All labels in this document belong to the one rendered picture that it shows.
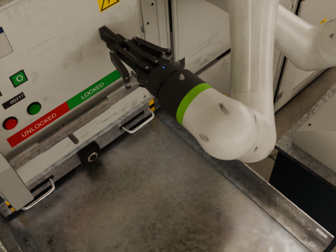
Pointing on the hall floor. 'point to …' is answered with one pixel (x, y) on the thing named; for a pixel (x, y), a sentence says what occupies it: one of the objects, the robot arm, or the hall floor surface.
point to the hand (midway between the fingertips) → (111, 39)
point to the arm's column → (306, 193)
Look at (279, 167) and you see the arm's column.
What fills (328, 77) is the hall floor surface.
